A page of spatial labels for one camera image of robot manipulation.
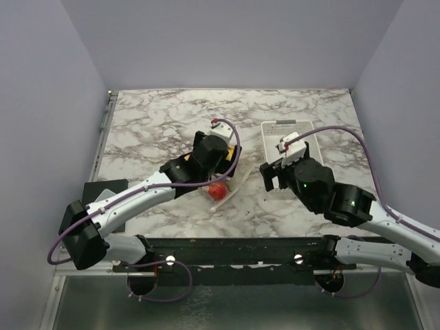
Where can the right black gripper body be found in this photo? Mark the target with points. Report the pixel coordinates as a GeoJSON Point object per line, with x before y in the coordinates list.
{"type": "Point", "coordinates": [287, 179]}

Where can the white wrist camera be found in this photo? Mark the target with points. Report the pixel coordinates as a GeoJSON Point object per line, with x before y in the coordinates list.
{"type": "Point", "coordinates": [291, 152]}
{"type": "Point", "coordinates": [221, 130]}

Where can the metal table edge strip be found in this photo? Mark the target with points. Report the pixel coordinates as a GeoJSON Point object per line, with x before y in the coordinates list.
{"type": "Point", "coordinates": [104, 131]}

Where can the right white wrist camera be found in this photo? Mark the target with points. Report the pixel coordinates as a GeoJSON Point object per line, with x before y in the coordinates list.
{"type": "Point", "coordinates": [291, 152]}

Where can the white plastic basket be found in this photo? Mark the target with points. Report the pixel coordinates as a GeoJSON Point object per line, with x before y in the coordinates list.
{"type": "Point", "coordinates": [276, 133]}

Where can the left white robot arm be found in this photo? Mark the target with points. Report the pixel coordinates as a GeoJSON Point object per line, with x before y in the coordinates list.
{"type": "Point", "coordinates": [86, 229]}

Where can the clear zip top bag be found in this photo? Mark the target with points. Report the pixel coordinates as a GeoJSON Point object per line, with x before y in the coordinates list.
{"type": "Point", "coordinates": [234, 183]}

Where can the black mounting rail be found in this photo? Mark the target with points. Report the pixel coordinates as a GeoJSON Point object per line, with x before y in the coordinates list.
{"type": "Point", "coordinates": [216, 262]}

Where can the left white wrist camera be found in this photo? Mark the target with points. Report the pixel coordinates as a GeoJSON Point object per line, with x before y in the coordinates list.
{"type": "Point", "coordinates": [221, 130]}

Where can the yellow bell pepper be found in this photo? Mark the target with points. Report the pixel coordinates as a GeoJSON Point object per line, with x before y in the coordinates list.
{"type": "Point", "coordinates": [232, 151]}

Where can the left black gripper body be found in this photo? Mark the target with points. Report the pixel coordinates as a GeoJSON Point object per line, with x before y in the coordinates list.
{"type": "Point", "coordinates": [225, 167]}

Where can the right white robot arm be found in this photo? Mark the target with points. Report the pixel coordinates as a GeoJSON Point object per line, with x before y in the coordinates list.
{"type": "Point", "coordinates": [411, 247]}

